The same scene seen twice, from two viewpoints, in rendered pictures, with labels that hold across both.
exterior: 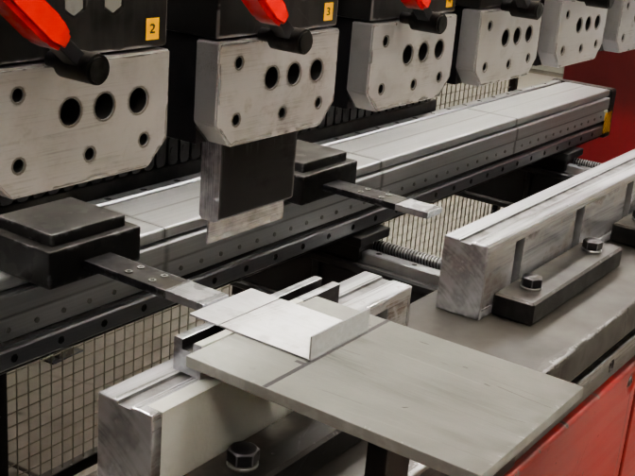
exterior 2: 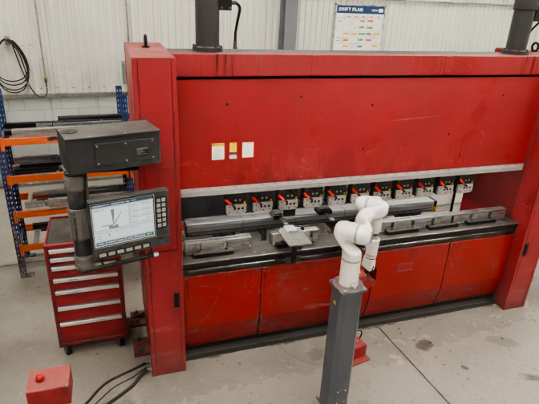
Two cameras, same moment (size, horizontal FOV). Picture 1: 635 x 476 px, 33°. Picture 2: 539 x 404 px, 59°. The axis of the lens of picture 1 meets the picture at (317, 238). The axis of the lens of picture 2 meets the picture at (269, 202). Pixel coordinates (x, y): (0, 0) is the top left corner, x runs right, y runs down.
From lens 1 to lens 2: 2.93 m
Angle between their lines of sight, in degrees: 35
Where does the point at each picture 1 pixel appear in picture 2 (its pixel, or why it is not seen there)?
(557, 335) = not seen: hidden behind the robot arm
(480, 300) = not seen: hidden behind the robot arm
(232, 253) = (309, 220)
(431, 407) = (293, 240)
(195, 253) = (301, 219)
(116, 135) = (266, 208)
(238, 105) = (281, 206)
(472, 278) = not seen: hidden behind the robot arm
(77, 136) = (261, 208)
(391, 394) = (291, 238)
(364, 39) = (303, 199)
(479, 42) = (328, 199)
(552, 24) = (350, 197)
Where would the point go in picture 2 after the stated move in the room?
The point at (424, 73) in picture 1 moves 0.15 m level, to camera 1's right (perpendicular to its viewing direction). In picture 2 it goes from (315, 204) to (332, 209)
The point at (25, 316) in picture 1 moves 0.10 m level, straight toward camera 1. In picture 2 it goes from (273, 222) to (269, 227)
